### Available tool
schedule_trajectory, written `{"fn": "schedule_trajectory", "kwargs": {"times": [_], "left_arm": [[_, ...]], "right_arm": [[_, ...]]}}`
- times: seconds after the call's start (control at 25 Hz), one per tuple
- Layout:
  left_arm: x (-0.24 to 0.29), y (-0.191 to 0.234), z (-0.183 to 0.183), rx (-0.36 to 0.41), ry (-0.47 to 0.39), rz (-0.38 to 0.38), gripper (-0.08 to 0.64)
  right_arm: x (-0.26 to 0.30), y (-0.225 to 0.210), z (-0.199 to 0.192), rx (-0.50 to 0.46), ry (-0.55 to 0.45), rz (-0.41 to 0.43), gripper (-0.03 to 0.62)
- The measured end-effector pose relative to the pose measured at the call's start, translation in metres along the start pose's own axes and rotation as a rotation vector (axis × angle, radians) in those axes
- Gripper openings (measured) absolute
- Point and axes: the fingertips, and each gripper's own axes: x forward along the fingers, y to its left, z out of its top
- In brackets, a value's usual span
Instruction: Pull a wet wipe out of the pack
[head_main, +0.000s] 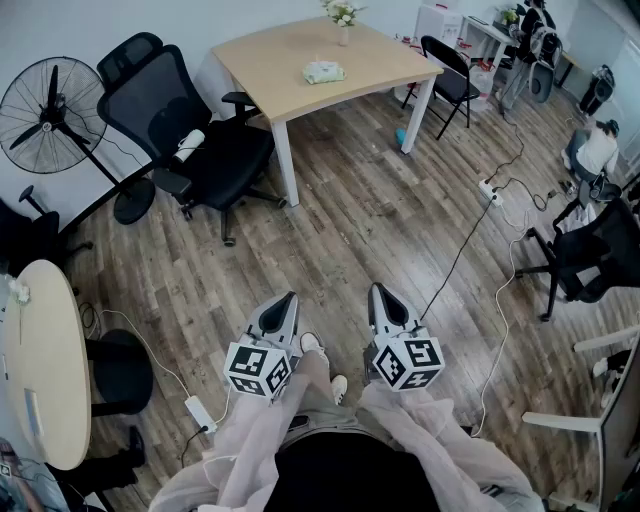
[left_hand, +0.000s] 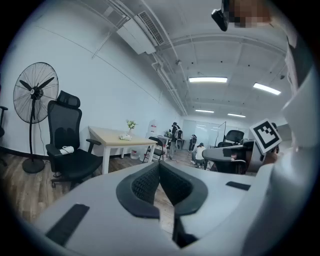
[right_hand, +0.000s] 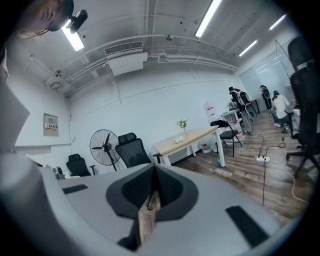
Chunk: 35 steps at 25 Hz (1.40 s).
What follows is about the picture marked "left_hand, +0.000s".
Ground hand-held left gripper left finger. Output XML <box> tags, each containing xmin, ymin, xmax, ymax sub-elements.
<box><xmin>32</xmin><ymin>161</ymin><xmax>182</xmax><ymax>256</ymax></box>

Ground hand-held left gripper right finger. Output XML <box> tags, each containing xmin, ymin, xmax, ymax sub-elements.
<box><xmin>159</xmin><ymin>161</ymin><xmax>273</xmax><ymax>256</ymax></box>

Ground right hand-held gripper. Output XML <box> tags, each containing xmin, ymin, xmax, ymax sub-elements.
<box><xmin>201</xmin><ymin>118</ymin><xmax>283</xmax><ymax>173</ymax></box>

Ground small white table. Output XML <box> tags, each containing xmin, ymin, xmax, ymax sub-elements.
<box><xmin>157</xmin><ymin>134</ymin><xmax>173</xmax><ymax>146</ymax></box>

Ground black folding chair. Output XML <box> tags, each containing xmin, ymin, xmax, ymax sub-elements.
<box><xmin>142</xmin><ymin>136</ymin><xmax>166</xmax><ymax>163</ymax></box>

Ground water jug red label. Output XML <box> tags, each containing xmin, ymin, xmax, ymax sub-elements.
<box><xmin>147</xmin><ymin>119</ymin><xmax>160</xmax><ymax>135</ymax></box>

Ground wooden table white legs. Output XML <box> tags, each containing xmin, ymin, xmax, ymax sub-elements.
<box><xmin>87</xmin><ymin>126</ymin><xmax>158</xmax><ymax>175</ymax></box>

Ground white ceiling pipe run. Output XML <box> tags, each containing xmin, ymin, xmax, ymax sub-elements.
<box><xmin>151</xmin><ymin>44</ymin><xmax>189</xmax><ymax>117</ymax></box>

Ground vase with white flowers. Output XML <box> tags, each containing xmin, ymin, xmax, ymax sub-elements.
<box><xmin>125</xmin><ymin>119</ymin><xmax>138</xmax><ymax>137</ymax></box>

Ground black mesh office chair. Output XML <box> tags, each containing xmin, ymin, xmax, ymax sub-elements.
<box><xmin>45</xmin><ymin>90</ymin><xmax>103</xmax><ymax>188</ymax></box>

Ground person's body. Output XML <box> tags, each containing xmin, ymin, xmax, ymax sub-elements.
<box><xmin>228</xmin><ymin>0</ymin><xmax>320</xmax><ymax>151</ymax></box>

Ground black standing fan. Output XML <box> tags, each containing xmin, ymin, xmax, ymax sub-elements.
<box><xmin>12</xmin><ymin>61</ymin><xmax>60</xmax><ymax>175</ymax></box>

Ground white ceiling air conditioner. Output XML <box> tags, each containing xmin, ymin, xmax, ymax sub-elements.
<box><xmin>116</xmin><ymin>11</ymin><xmax>166</xmax><ymax>55</ymax></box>

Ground black head camera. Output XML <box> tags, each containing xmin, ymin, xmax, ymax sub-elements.
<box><xmin>211</xmin><ymin>0</ymin><xmax>230</xmax><ymax>32</ymax></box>

